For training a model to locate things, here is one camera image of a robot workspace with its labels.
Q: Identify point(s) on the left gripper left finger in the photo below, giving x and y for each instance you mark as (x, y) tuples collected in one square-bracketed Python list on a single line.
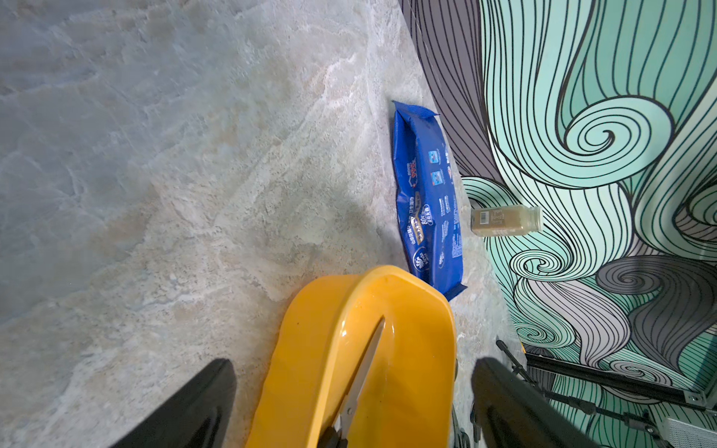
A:
[(197, 415)]

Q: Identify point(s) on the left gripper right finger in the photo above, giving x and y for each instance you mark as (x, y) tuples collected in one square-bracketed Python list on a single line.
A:
[(512, 414)]

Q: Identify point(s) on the yellow storage box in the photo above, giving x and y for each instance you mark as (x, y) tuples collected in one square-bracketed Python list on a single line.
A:
[(407, 398)]

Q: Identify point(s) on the black scissors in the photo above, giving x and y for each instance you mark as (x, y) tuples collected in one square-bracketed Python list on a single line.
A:
[(337, 434)]

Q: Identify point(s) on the black mini tripod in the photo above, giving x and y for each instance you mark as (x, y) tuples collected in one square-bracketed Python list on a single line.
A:
[(637, 411)]

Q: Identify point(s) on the small beige bottle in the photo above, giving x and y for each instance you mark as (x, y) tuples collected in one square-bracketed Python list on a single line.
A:
[(515, 220)]

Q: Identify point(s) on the blue snack packet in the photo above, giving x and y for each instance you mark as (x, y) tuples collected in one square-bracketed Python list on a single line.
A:
[(427, 207)]

